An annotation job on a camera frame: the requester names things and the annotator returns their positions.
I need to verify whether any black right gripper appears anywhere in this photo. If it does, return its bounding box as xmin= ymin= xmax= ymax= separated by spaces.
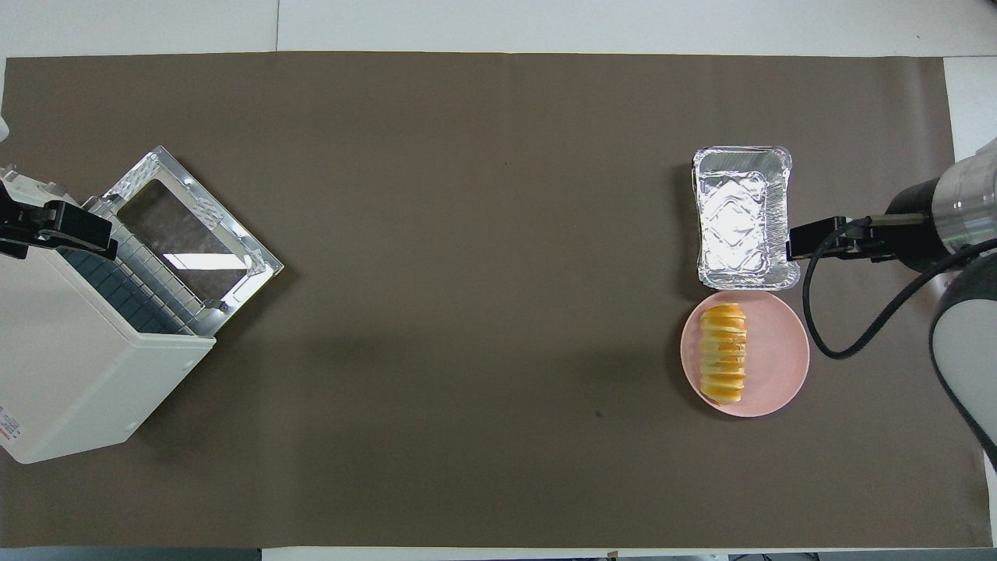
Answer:
xmin=785 ymin=178 xmax=947 ymax=273

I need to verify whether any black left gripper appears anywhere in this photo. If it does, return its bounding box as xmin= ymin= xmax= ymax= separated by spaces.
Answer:
xmin=0 ymin=183 xmax=119 ymax=260

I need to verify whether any aluminium foil tray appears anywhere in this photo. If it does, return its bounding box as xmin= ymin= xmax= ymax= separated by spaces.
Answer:
xmin=692 ymin=146 xmax=801 ymax=292

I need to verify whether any sliced golden bread loaf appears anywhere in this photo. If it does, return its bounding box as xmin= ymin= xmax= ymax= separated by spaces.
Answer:
xmin=699 ymin=304 xmax=749 ymax=404

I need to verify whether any glass oven door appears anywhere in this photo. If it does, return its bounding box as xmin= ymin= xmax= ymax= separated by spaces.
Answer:
xmin=101 ymin=145 xmax=284 ymax=316

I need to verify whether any cream toaster oven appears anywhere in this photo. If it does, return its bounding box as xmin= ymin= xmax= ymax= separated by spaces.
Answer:
xmin=0 ymin=168 xmax=217 ymax=465

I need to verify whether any pink round plate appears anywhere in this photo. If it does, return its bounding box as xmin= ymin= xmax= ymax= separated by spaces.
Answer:
xmin=680 ymin=288 xmax=811 ymax=418

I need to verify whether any brown table mat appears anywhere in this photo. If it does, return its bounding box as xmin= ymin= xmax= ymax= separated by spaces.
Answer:
xmin=0 ymin=51 xmax=994 ymax=549

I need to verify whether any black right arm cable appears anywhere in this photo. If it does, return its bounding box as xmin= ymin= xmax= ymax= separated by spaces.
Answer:
xmin=802 ymin=217 xmax=997 ymax=359

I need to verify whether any wire oven rack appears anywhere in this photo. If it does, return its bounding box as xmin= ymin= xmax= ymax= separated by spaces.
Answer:
xmin=58 ymin=210 xmax=215 ymax=336

